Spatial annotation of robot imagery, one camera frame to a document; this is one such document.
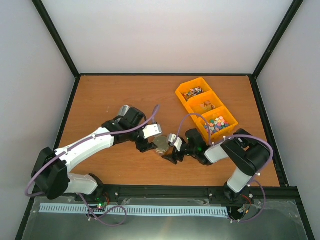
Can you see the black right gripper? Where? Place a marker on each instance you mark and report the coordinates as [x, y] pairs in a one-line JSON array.
[[171, 157]]

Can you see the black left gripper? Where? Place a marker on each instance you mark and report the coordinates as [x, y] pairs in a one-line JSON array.
[[145, 146]]

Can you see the clear glass jar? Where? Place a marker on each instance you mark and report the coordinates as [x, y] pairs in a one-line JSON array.
[[162, 149]]

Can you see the gold jar lid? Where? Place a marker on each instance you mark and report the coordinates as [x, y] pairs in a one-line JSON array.
[[160, 140]]

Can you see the silver metal scoop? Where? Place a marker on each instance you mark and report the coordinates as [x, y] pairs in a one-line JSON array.
[[123, 110]]

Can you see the yellow star candy bin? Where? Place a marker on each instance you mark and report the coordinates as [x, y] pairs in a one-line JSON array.
[[222, 111]]

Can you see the yellow popsicle candy bin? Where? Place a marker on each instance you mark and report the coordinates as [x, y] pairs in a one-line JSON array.
[[192, 105]]

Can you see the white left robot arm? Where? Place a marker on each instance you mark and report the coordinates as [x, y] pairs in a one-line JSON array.
[[52, 173]]

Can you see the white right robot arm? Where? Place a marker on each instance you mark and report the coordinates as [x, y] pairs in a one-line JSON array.
[[250, 154]]

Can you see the pile of star candies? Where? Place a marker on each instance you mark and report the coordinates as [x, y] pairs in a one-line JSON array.
[[216, 125]]

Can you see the pile of popsicle candies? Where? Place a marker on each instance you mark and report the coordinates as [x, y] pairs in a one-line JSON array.
[[207, 106]]

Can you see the pile of lollipops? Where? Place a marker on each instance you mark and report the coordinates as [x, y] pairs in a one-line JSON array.
[[192, 92]]

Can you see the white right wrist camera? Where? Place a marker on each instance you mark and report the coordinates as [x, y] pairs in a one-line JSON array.
[[175, 141]]

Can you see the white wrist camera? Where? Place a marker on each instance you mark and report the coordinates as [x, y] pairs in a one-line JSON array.
[[175, 141], [152, 130]]

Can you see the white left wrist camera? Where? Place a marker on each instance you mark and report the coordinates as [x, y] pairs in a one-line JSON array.
[[152, 130]]

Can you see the light blue cable duct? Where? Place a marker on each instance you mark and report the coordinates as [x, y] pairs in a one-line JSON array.
[[141, 210]]

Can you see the black aluminium frame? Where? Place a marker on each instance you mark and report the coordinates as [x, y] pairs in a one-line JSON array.
[[284, 192]]

